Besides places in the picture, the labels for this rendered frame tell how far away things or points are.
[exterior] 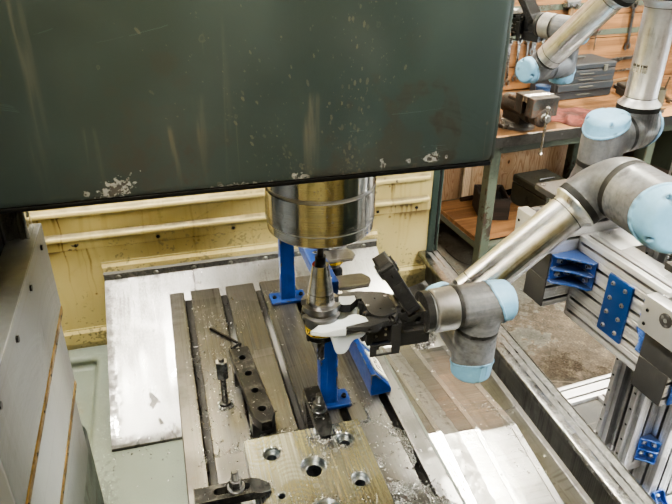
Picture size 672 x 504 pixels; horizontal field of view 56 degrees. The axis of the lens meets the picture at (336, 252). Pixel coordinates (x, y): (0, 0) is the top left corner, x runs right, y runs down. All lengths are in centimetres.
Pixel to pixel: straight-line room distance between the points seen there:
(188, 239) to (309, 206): 124
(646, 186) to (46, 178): 90
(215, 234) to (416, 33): 140
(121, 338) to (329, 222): 122
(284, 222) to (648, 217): 60
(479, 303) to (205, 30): 63
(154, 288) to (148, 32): 143
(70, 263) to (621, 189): 155
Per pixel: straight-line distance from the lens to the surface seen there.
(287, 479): 121
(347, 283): 129
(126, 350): 197
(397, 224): 220
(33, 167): 75
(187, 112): 72
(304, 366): 157
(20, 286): 100
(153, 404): 187
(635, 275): 180
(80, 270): 211
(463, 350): 115
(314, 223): 85
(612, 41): 453
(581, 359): 327
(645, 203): 116
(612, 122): 186
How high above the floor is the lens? 189
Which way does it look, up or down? 29 degrees down
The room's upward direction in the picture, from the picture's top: straight up
